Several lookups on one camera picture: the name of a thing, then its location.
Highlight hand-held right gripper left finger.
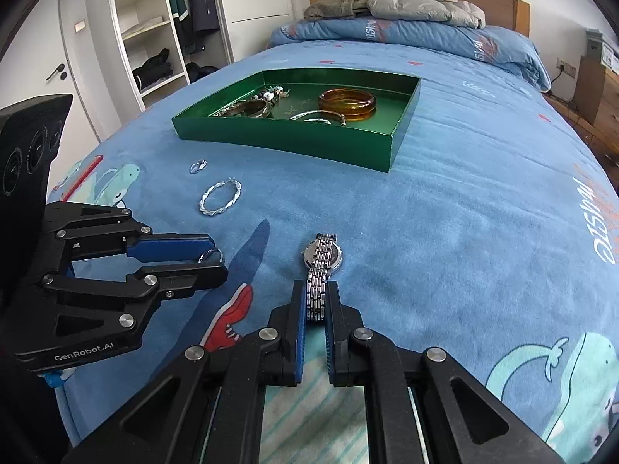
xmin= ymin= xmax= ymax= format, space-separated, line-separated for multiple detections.
xmin=60 ymin=280 xmax=310 ymax=464

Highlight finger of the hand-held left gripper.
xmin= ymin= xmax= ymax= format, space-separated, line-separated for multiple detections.
xmin=12 ymin=264 xmax=229 ymax=351
xmin=43 ymin=202 xmax=217 ymax=272

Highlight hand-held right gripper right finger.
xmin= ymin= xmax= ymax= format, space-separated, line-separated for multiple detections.
xmin=325 ymin=280 xmax=569 ymax=464

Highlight silver metal wristwatch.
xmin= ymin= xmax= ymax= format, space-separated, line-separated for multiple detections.
xmin=301 ymin=233 xmax=345 ymax=322

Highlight silver bead necklace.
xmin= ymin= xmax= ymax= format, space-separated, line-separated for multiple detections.
xmin=209 ymin=101 xmax=243 ymax=118

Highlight dark brown bangle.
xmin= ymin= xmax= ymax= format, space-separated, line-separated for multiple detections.
xmin=220 ymin=101 xmax=272 ymax=119

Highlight green cardboard tray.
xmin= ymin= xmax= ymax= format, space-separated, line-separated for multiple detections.
xmin=173 ymin=69 xmax=421 ymax=174

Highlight thin silver bangle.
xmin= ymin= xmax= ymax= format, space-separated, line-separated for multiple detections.
xmin=289 ymin=109 xmax=348 ymax=127

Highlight amber resin bangle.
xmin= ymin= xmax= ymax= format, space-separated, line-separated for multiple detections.
xmin=318 ymin=88 xmax=377 ymax=121

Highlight white door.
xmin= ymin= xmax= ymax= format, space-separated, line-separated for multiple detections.
xmin=0 ymin=0 xmax=104 ymax=189

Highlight black folded clothes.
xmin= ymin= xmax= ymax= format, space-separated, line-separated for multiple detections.
xmin=132 ymin=48 xmax=174 ymax=90

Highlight black shoes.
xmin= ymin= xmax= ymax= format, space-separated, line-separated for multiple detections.
xmin=185 ymin=62 xmax=218 ymax=83

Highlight hanging dark clothes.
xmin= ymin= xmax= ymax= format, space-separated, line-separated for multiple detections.
xmin=164 ymin=0 xmax=218 ymax=54

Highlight white wardrobe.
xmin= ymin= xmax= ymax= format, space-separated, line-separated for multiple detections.
xmin=106 ymin=0 xmax=291 ymax=112

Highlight olive fleece jacket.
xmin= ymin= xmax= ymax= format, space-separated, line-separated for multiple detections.
xmin=304 ymin=0 xmax=373 ymax=22

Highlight folded blue duvet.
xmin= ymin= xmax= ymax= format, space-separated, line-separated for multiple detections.
xmin=267 ymin=15 xmax=552 ymax=92

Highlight wooden dresser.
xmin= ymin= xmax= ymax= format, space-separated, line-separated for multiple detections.
xmin=575 ymin=55 xmax=619 ymax=141

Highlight white printer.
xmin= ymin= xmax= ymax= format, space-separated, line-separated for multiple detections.
xmin=586 ymin=29 xmax=619 ymax=66

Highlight twisted silver hoop bracelet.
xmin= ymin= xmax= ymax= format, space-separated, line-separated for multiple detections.
xmin=198 ymin=178 xmax=242 ymax=217

